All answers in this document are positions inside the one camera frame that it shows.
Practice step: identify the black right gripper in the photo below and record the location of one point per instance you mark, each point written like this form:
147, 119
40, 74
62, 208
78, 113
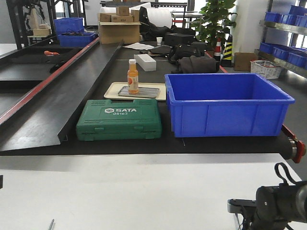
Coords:
241, 206

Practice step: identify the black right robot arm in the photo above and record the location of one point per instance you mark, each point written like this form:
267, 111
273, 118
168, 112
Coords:
275, 206

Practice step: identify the small metal tray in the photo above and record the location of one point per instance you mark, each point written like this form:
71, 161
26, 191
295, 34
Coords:
144, 92

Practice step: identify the beige plastic tray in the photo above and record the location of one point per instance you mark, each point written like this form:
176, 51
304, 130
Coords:
112, 92

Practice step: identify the large blue plastic bin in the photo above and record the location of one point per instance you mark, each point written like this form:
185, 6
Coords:
225, 105

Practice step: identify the brown cardboard box on floor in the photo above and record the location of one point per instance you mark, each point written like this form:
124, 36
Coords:
242, 61

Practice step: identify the black yellow traffic cone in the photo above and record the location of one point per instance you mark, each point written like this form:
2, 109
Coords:
226, 61

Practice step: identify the dark grey jacket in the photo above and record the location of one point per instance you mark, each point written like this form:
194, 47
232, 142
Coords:
193, 64

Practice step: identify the orange white traffic cone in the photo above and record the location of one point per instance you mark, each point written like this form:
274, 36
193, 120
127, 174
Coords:
217, 50

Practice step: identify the black backpack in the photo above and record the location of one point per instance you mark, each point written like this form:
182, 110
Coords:
181, 51

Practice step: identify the green SATA tool case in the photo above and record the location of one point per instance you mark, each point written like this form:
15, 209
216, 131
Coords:
107, 120

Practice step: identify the orange juice bottle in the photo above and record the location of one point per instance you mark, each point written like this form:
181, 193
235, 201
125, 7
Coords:
132, 77

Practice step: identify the white rectangular box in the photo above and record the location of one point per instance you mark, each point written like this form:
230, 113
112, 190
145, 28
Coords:
146, 62

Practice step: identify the steel storage shelf rack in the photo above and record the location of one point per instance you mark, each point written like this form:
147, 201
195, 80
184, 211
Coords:
284, 35

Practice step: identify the green potted plant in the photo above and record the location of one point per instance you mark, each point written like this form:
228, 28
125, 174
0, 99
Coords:
215, 22

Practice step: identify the black equipment case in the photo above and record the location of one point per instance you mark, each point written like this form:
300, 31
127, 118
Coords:
178, 39

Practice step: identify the white paper cup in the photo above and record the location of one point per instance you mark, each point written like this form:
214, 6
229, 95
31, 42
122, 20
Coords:
159, 41

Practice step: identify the large cardboard box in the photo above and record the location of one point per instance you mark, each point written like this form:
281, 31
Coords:
110, 32

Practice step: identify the blue bin far left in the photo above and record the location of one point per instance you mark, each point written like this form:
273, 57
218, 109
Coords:
80, 40

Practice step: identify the blue bin stacked behind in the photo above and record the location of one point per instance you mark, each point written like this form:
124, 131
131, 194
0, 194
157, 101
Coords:
64, 25

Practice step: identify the red conveyor end bracket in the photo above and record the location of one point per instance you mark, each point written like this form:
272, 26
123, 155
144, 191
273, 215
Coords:
298, 147

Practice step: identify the white wire basket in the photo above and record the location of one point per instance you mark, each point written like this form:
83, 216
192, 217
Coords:
266, 69

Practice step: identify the orange handled tool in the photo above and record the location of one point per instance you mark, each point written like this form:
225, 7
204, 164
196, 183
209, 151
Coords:
49, 53

